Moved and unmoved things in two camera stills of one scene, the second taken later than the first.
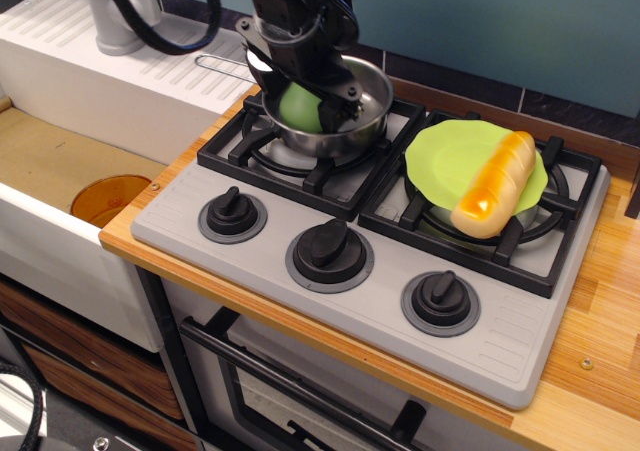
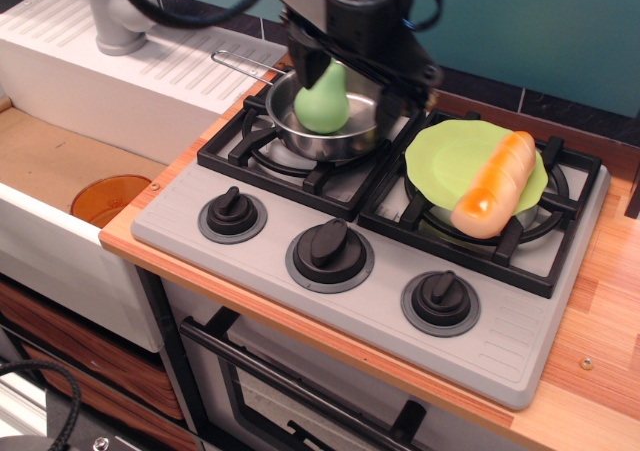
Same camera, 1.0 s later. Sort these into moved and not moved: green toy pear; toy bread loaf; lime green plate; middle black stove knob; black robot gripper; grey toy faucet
Moved: green toy pear; black robot gripper
Not moved: lime green plate; middle black stove knob; toy bread loaf; grey toy faucet
